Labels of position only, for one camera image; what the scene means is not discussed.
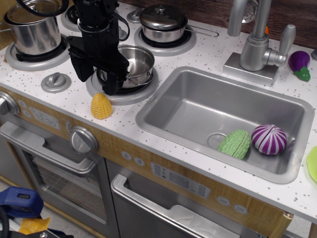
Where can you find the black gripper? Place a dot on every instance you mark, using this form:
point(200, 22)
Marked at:
point(98, 47)

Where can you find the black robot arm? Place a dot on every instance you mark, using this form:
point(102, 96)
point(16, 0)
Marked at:
point(96, 11)

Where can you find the yellow toy corn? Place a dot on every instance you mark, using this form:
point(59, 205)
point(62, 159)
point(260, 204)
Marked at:
point(101, 107)

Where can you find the small steel pan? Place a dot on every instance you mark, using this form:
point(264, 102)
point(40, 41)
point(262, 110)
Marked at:
point(141, 62)

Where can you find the grey stove top knob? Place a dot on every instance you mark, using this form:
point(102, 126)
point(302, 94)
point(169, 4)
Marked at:
point(55, 83)

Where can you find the grey stove knob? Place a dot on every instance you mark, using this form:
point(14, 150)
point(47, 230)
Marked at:
point(134, 16)
point(55, 83)

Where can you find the back grey stove knob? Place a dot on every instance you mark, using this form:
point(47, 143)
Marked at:
point(134, 16)

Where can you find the front right grey burner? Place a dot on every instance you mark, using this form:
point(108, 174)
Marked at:
point(93, 87)

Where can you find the grey burner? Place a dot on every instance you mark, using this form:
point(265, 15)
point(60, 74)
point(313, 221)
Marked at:
point(93, 87)
point(10, 56)
point(69, 19)
point(166, 49)

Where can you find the front left grey burner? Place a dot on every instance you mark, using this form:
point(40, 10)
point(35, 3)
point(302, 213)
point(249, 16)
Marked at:
point(10, 56)

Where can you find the back left grey burner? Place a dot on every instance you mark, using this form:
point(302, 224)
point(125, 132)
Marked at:
point(69, 19)

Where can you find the right silver oven knob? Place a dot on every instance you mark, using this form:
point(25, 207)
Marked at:
point(82, 140)

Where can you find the silver oven knob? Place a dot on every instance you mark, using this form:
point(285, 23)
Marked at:
point(8, 105)
point(82, 140)

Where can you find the back right grey burner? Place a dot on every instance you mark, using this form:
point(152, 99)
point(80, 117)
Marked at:
point(166, 49)

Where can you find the large steel pot with lid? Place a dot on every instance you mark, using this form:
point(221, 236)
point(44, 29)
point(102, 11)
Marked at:
point(32, 35)

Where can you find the steel saucepan with lid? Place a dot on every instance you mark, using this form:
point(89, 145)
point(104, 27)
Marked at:
point(164, 23)

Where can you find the left silver oven knob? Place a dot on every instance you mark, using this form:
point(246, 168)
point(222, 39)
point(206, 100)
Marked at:
point(8, 105)

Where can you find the grey oven door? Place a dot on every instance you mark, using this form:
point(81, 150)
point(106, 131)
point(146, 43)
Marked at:
point(76, 185)

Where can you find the grey dishwasher door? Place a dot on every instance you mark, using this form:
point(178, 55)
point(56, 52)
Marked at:
point(145, 209)

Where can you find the blue clamp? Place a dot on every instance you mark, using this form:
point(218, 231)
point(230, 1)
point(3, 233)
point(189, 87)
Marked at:
point(21, 202)

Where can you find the green toy bitter gourd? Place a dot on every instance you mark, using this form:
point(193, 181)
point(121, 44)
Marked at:
point(236, 144)

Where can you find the silver toy faucet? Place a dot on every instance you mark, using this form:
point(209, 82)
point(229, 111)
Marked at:
point(258, 63)

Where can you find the purple white toy onion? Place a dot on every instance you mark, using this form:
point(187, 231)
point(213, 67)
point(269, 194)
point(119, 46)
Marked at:
point(269, 139)

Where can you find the purple toy eggplant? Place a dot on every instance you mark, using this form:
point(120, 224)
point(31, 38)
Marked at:
point(298, 63)

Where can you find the green plastic plate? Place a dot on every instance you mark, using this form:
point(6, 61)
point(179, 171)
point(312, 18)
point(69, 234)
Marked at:
point(312, 163)

